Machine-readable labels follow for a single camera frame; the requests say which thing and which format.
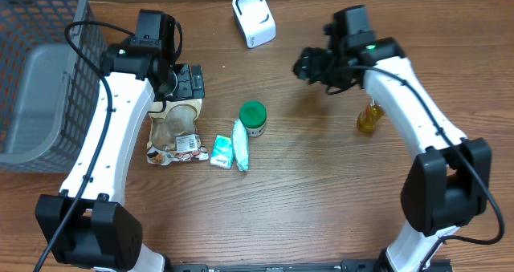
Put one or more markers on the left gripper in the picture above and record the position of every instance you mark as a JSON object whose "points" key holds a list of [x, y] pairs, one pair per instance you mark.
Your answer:
{"points": [[185, 90]]}

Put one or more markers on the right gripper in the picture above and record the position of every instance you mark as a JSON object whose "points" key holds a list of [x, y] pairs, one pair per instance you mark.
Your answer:
{"points": [[313, 71]]}

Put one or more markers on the brown white snack bag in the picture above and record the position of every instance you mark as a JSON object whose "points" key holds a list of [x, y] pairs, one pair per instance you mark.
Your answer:
{"points": [[173, 136]]}

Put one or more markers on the green lid seasoning jar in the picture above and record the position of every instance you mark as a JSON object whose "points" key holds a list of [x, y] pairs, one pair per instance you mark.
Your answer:
{"points": [[253, 116]]}

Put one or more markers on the teal tissue pack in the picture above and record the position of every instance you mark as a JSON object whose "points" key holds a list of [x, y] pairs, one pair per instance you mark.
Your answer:
{"points": [[240, 143]]}

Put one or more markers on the yellow dish soap bottle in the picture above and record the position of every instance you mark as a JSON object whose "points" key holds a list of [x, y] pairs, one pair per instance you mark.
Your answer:
{"points": [[367, 120]]}

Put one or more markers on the teal white tissue packet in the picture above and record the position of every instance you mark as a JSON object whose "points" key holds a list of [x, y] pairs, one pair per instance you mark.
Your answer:
{"points": [[222, 155]]}

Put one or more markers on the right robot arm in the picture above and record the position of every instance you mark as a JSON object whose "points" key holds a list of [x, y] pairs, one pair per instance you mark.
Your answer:
{"points": [[447, 185]]}

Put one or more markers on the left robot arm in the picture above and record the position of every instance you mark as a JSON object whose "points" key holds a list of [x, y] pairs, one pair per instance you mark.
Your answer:
{"points": [[86, 224]]}

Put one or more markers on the white barcode scanner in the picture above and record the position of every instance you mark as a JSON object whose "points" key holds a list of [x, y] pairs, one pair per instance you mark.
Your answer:
{"points": [[255, 21]]}

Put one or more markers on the grey plastic shopping basket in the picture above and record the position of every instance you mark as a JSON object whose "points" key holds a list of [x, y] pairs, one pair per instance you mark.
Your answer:
{"points": [[48, 93]]}

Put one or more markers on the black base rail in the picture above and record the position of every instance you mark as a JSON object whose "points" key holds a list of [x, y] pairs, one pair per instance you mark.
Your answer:
{"points": [[281, 267]]}

